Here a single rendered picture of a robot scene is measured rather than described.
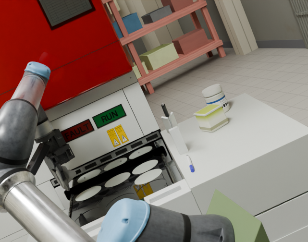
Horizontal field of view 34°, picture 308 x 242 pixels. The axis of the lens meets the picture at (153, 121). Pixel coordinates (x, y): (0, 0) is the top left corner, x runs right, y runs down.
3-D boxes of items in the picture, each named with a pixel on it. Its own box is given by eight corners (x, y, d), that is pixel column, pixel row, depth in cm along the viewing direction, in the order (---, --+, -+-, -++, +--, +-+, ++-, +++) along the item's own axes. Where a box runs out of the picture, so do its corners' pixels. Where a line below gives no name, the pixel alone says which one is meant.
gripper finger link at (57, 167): (68, 179, 171) (56, 156, 169) (64, 181, 170) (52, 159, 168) (63, 178, 175) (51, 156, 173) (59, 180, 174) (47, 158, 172)
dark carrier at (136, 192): (74, 195, 186) (74, 193, 186) (159, 155, 187) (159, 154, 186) (70, 235, 153) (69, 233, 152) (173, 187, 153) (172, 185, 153)
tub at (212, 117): (200, 131, 168) (192, 113, 166) (218, 121, 171) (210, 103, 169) (212, 133, 161) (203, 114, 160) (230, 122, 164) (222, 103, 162)
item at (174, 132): (175, 151, 160) (158, 114, 157) (187, 145, 161) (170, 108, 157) (178, 156, 155) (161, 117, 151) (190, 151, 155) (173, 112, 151)
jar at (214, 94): (209, 114, 183) (199, 90, 180) (227, 105, 183) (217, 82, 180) (214, 118, 176) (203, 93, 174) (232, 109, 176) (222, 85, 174)
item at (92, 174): (65, 208, 192) (54, 187, 189) (171, 159, 192) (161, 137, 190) (65, 210, 190) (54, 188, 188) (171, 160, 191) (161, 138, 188)
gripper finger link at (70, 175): (83, 184, 175) (71, 161, 173) (69, 193, 172) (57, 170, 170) (79, 183, 178) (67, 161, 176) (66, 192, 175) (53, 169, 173)
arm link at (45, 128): (32, 128, 165) (24, 129, 172) (39, 141, 166) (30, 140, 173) (51, 118, 169) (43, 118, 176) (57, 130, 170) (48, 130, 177)
